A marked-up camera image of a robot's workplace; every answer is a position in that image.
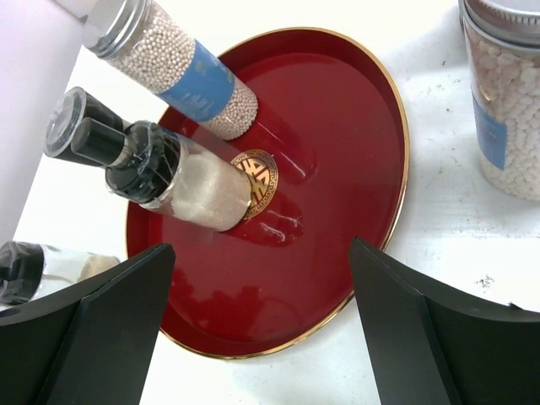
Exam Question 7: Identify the silver lid jar large beads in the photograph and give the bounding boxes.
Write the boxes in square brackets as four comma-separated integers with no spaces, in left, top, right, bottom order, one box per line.
[462,1,539,201]

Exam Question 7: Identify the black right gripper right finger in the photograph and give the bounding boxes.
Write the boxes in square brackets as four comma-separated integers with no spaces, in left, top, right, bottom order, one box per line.
[348,238,539,404]

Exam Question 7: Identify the silver lid jar small beads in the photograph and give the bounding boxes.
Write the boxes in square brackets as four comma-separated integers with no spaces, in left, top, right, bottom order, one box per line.
[84,1,259,140]

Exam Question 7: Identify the black cap spice grinder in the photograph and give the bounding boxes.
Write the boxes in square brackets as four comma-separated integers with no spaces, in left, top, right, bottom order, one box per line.
[44,86,136,160]
[71,118,251,232]
[1,241,120,311]

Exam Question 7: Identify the round red tray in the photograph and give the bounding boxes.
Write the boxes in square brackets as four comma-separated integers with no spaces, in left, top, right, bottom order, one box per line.
[126,27,410,359]

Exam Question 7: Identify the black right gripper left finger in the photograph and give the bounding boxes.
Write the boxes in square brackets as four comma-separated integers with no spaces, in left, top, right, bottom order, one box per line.
[1,243,176,405]

